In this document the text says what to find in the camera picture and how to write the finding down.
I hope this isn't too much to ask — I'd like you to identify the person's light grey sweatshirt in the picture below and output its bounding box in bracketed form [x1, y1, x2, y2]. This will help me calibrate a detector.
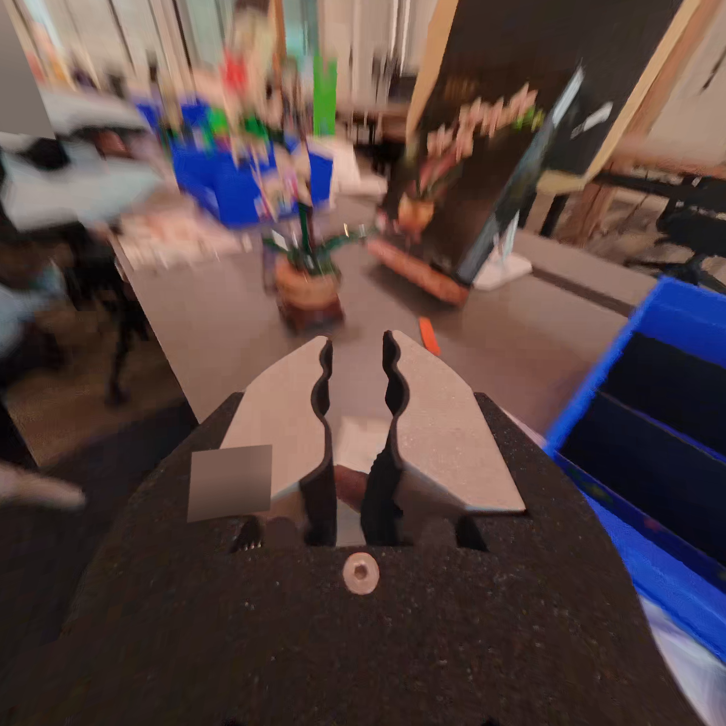
[0, 464, 87, 509]

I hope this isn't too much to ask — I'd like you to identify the white paper bag heap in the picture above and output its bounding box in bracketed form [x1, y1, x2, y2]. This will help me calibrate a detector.
[334, 141, 388, 197]

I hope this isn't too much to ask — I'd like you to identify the small white paper bag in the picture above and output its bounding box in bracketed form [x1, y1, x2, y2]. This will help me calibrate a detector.
[336, 416, 393, 474]

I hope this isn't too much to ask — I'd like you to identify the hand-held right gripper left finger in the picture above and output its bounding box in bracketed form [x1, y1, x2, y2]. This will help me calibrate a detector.
[219, 336, 337, 546]

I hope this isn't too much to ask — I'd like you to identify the black office chair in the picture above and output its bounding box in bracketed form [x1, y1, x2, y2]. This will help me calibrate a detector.
[596, 170, 726, 291]

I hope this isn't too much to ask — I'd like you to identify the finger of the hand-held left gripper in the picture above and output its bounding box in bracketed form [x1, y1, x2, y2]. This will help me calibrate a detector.
[0, 142, 169, 232]
[39, 92, 153, 137]

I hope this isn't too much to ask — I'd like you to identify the black orchid set box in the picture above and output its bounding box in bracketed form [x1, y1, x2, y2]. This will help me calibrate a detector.
[366, 68, 585, 308]

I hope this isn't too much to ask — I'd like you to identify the green toy set box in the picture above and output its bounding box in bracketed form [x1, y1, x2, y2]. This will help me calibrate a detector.
[312, 54, 339, 138]

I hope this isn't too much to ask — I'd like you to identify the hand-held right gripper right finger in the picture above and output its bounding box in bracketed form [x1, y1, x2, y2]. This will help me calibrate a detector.
[361, 330, 528, 546]

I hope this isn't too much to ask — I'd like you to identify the blue plastic bin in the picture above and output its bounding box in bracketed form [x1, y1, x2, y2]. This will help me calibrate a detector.
[543, 276, 726, 666]
[136, 93, 335, 229]

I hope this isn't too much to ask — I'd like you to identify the toy brick orchid plant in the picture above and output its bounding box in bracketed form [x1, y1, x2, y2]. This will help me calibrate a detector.
[221, 11, 382, 335]

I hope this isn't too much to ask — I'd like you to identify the grey desk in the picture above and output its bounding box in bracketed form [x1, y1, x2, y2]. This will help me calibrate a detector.
[110, 187, 664, 455]

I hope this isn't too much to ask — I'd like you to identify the white box stand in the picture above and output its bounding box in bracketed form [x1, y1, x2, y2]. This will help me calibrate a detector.
[473, 218, 534, 292]

